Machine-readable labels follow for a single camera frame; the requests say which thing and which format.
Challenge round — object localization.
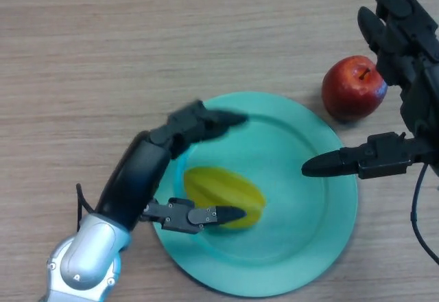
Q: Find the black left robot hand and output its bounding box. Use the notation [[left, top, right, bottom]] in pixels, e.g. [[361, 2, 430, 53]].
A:
[[94, 100, 248, 235]]

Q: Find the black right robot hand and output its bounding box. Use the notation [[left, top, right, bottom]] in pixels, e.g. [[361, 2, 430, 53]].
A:
[[300, 0, 439, 180]]

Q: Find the yellow starfruit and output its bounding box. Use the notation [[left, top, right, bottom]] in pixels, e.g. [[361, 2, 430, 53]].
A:
[[183, 166, 267, 230]]

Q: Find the green round plate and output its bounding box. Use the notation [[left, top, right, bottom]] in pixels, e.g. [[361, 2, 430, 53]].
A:
[[150, 91, 359, 298]]

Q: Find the red apple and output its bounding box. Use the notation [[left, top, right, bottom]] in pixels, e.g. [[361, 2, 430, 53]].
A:
[[321, 56, 388, 121]]

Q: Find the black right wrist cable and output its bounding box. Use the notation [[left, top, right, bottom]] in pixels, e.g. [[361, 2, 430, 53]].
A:
[[410, 163, 439, 265]]

